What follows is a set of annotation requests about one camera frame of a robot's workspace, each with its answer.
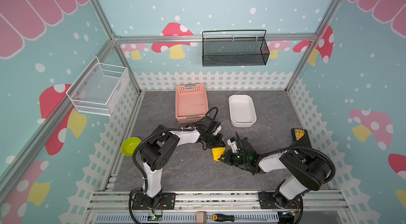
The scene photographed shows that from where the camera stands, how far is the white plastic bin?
1031 millimetres

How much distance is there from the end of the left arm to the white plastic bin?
21 centimetres

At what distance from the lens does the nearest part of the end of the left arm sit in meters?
0.79
